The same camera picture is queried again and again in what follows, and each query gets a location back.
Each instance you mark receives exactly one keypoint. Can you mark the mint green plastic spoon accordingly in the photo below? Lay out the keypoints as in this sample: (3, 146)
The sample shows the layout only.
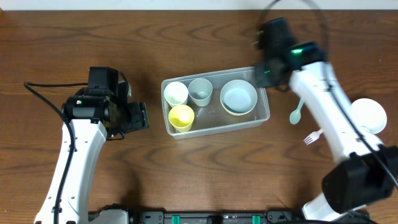
(295, 116)

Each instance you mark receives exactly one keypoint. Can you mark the yellow plastic cup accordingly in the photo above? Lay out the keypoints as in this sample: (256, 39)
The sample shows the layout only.
(181, 118)

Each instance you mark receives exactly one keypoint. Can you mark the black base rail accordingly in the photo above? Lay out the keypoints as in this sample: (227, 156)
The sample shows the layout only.
(267, 217)

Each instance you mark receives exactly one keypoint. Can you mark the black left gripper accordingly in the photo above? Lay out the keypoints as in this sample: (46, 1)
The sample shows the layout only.
(138, 115)

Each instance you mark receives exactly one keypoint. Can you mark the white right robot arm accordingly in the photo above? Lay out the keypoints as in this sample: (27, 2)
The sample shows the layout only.
(366, 170)

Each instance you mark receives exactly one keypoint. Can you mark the pink plastic fork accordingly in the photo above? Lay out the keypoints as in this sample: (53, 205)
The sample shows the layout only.
(314, 136)

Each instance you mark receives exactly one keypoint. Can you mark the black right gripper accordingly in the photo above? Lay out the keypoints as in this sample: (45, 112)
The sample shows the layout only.
(261, 78)

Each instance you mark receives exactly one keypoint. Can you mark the cream plastic cup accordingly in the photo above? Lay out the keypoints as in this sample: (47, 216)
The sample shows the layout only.
(176, 93)

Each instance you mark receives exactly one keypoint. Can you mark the white plastic bowl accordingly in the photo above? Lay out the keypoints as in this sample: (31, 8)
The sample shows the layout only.
(370, 114)

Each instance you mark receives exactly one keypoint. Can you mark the clear plastic container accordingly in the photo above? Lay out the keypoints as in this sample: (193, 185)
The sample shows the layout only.
(213, 118)

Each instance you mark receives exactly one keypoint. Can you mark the grey plastic bowl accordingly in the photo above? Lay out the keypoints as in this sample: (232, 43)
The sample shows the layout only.
(239, 96)

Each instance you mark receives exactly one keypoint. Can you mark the grey plastic cup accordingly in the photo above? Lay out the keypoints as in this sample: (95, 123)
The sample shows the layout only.
(200, 90)

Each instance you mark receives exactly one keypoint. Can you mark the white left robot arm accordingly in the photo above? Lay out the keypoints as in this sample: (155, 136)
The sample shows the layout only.
(98, 112)

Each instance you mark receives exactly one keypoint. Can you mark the yellow plastic bowl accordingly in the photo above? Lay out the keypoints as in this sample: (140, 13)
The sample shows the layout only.
(235, 113)

